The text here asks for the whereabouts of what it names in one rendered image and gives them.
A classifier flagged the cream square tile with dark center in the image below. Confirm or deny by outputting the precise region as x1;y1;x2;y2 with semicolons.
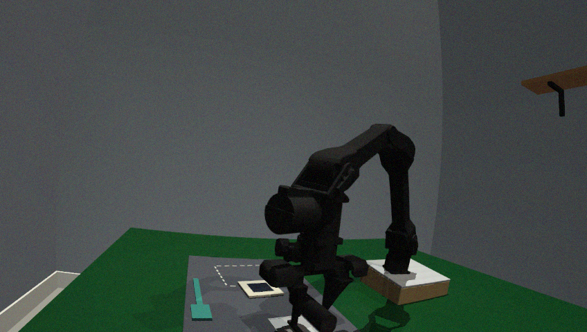
237;280;284;298

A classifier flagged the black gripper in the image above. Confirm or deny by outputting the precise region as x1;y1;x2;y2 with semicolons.
259;230;368;317

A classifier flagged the grey rectangular mat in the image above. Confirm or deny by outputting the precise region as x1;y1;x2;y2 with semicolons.
183;255;360;332

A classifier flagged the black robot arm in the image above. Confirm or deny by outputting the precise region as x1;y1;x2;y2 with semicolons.
264;124;418;275

